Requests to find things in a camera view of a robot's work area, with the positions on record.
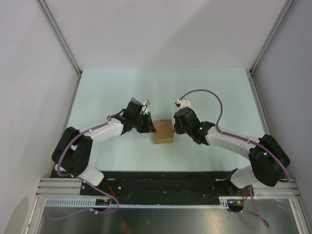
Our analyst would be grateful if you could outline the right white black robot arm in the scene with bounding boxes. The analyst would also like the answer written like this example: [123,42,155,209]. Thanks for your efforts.
[174,107,291,195]

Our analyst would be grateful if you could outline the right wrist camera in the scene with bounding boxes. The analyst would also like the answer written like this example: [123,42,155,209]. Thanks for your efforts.
[175,99,191,109]

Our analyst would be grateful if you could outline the grey slotted cable duct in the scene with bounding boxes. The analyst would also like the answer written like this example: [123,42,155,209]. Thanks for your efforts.
[45,196,247,210]

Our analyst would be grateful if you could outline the brown cardboard express box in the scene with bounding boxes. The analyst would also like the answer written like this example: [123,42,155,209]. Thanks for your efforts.
[153,119,174,144]

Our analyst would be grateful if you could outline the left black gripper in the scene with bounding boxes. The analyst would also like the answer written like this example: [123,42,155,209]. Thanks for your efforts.
[132,112,156,133]

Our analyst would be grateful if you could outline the aluminium corner post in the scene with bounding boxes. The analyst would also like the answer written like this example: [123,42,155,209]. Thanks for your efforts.
[249,0,297,74]
[36,0,82,78]

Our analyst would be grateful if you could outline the right aluminium side rail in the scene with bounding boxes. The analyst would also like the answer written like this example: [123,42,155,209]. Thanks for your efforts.
[246,69,273,136]

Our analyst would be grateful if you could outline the right aluminium corner post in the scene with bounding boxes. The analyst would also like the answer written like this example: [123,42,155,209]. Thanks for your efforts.
[249,0,297,74]

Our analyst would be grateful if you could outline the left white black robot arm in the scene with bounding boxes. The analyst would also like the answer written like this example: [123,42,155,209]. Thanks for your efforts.
[52,98,156,195]

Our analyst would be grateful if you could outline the aluminium front rail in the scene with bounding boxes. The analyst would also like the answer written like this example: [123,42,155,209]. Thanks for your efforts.
[36,178,300,199]

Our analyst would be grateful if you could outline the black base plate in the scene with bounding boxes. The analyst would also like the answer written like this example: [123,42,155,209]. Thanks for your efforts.
[50,171,286,212]

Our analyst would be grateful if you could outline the left aluminium corner post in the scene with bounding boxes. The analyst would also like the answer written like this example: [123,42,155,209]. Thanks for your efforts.
[36,0,82,78]

